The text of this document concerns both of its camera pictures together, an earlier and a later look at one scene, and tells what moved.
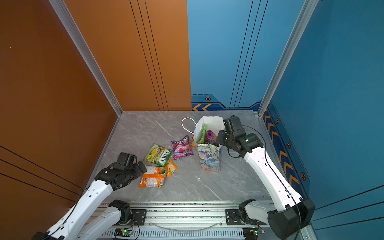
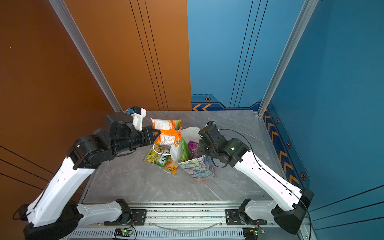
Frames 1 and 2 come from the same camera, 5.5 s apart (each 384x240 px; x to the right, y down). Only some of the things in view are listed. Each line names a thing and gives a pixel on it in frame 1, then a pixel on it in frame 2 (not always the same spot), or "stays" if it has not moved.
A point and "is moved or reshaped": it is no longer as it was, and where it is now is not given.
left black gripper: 139,170 -> 150,139
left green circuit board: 123,232 stays
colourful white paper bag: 209,154 -> 202,168
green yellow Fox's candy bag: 158,155 stays
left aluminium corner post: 64,12 stays
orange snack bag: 154,177 -> 170,131
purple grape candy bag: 210,138 is moved or reshaped
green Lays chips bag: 202,141 is moved or reshaped
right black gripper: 219,140 -> 201,144
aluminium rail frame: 210,220 stays
